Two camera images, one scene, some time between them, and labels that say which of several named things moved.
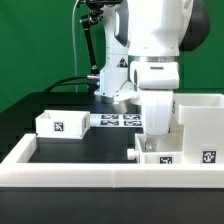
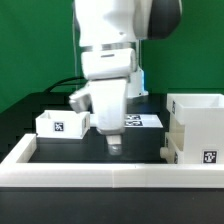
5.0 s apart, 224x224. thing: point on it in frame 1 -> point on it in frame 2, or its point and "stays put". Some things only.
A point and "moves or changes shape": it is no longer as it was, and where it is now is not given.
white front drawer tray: x=161 y=149 moves or changes shape
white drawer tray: x=62 y=124 stays put
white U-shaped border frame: x=102 y=174 stays put
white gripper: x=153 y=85 -> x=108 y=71
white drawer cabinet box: x=201 y=116 stays put
